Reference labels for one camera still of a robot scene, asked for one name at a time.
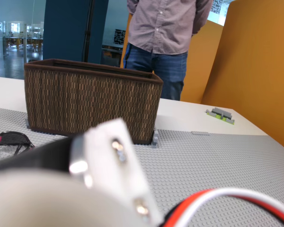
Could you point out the orange partition panel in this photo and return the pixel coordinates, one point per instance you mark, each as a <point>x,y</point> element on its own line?
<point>200,71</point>
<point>255,71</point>

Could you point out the person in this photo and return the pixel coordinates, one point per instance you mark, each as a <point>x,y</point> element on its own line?
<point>161,28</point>

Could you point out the small grey green brick build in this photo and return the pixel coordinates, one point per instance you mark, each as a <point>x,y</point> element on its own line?
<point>221,115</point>

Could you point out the grey studded baseplate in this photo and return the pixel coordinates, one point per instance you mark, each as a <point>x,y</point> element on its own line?
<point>203,165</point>

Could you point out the grey brick stack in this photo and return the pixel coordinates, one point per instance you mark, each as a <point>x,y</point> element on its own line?
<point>155,138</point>
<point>27,124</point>

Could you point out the black pink sunglasses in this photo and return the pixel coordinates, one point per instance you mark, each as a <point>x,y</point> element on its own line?
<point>11,138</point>

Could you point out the black stand pole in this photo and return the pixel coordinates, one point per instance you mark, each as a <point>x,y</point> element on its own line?
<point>88,30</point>

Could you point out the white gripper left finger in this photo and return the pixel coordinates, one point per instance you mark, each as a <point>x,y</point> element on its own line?
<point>38,201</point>

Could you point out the flat grey brick plate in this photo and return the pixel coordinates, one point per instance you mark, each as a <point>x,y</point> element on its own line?
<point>200,133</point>

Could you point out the brown woven fabric bin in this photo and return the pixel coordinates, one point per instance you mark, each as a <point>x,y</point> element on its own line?
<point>90,101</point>

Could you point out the teal partition panel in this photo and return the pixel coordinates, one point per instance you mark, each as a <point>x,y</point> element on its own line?
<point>61,28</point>

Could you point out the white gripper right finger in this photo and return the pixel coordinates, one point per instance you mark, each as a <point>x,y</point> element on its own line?
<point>104,151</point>

